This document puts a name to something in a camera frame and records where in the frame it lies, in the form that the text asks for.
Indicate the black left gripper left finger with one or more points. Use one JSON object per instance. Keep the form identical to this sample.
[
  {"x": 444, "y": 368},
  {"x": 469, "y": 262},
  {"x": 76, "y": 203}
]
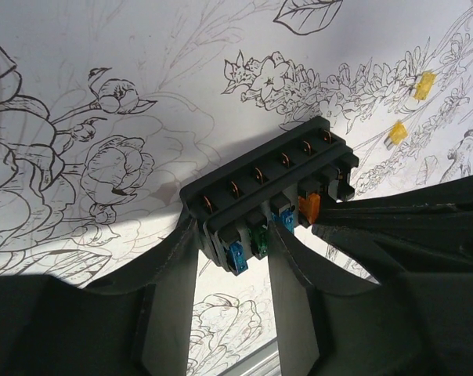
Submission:
[{"x": 133, "y": 321}]

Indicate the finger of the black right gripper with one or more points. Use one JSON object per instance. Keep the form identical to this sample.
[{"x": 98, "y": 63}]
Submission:
[{"x": 425, "y": 238}]

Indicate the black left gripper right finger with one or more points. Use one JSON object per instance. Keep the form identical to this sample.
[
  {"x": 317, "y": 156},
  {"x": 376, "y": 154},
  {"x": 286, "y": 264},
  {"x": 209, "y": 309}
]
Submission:
[{"x": 330, "y": 322}]

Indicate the orange blade fuse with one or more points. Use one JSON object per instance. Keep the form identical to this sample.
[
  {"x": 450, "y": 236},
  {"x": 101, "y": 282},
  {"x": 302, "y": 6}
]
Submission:
[{"x": 309, "y": 208}]

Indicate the black fuse box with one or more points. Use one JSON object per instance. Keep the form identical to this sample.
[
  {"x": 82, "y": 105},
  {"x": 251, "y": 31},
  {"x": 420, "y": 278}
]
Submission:
[{"x": 243, "y": 194}]

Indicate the green blade fuse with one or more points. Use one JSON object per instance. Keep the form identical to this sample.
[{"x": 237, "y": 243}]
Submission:
[{"x": 259, "y": 242}]

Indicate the blue blade fuse near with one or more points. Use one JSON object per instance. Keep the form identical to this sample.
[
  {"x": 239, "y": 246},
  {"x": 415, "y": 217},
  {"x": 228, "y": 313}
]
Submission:
[{"x": 286, "y": 217}]

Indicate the blue blade fuse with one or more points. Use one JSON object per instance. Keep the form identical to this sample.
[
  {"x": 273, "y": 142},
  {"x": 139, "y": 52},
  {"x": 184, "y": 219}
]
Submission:
[
  {"x": 286, "y": 217},
  {"x": 236, "y": 258}
]

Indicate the blue blade fuse far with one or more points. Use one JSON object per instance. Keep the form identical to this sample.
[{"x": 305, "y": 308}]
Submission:
[{"x": 236, "y": 258}]

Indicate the yellow blade fuse near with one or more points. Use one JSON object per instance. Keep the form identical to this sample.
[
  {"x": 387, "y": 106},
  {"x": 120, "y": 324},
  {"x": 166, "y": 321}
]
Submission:
[{"x": 396, "y": 135}]

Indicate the yellow blade fuse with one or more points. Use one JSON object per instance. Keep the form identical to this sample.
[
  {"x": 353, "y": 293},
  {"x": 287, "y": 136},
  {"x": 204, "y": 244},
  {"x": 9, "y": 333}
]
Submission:
[
  {"x": 396, "y": 135},
  {"x": 423, "y": 86}
]

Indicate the yellow blade fuse far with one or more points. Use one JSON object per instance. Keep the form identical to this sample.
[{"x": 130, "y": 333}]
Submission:
[{"x": 423, "y": 86}]

